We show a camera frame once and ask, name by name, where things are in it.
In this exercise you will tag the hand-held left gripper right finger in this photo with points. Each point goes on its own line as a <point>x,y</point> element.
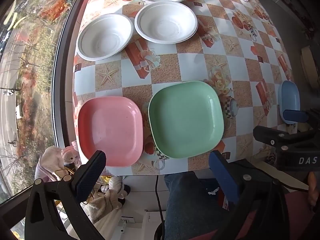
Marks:
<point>221,173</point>

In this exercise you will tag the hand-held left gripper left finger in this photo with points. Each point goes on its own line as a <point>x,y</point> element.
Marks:
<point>96,166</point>

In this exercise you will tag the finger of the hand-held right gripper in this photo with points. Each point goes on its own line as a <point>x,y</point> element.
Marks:
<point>295,116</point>
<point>272,136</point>

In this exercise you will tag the blue square plate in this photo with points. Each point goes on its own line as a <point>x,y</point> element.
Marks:
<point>288,97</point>

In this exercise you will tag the pink square plate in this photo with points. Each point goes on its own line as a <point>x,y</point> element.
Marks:
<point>110,132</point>

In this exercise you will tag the green square plate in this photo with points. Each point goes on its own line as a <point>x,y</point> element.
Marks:
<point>186,120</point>

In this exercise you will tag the person's right hand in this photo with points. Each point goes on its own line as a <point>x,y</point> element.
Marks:
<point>311,187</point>

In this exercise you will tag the cream plush toy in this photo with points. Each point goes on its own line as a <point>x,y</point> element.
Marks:
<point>107,201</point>

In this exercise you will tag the person's jeans leg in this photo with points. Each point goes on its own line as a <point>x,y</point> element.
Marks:
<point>190,202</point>

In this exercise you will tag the round wooden stool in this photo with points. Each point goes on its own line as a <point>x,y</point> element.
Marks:
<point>308,62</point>

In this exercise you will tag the white plastic box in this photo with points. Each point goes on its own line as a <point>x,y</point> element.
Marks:
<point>132,223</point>

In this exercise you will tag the printed checkered tablecloth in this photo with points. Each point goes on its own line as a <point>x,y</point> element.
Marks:
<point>175,62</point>

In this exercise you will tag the dark window frame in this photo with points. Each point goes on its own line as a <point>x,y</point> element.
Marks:
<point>60,80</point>

